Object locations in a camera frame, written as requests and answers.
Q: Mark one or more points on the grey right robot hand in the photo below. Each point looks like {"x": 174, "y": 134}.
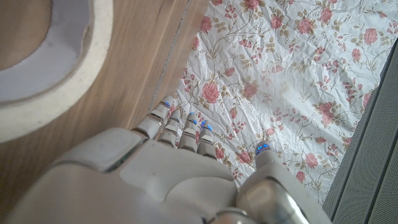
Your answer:
{"x": 155, "y": 186}

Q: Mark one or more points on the floral print backdrop cloth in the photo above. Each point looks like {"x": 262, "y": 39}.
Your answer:
{"x": 280, "y": 77}

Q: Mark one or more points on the cream masking tape roll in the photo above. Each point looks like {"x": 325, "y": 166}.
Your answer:
{"x": 62, "y": 102}

